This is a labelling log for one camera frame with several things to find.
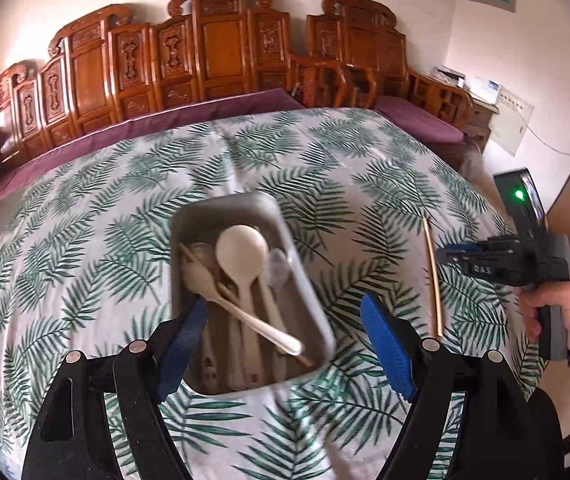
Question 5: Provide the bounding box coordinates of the metal tray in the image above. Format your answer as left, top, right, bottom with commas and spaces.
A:
170, 191, 337, 396

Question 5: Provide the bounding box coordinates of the large cream plastic spoon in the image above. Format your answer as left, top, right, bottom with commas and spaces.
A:
215, 224, 272, 388

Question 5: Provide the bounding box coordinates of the long purple seat cushion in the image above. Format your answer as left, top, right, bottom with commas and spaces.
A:
0, 87, 307, 241

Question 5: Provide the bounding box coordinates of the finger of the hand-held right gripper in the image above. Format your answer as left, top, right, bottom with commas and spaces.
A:
438, 238, 522, 287

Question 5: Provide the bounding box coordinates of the long carved wooden bench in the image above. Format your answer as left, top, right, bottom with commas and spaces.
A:
0, 0, 348, 166

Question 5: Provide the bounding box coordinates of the leaf print tablecloth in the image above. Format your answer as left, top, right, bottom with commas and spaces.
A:
0, 106, 541, 480

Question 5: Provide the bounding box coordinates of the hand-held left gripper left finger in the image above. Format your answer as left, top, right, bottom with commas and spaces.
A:
20, 294, 209, 480

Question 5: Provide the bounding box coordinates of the wooden side cabinet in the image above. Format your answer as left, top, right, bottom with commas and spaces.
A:
462, 89, 494, 153

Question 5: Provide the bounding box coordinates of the white papers stack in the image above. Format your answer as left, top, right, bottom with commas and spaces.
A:
434, 66, 505, 107

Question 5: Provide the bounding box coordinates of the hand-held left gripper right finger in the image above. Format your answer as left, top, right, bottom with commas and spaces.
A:
360, 294, 566, 480

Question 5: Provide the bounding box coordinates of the carved wooden armchair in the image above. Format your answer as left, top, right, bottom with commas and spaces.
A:
290, 0, 474, 131

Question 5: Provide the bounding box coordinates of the wooden chopstick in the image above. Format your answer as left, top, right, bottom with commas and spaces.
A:
422, 218, 444, 338
179, 243, 315, 367

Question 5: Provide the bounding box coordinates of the white cable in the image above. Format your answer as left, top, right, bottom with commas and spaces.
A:
526, 124, 570, 157

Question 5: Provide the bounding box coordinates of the small purple seat cushion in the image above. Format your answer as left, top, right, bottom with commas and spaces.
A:
374, 95, 466, 144

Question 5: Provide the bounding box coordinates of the white wall panel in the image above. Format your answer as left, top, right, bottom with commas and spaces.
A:
488, 86, 536, 158

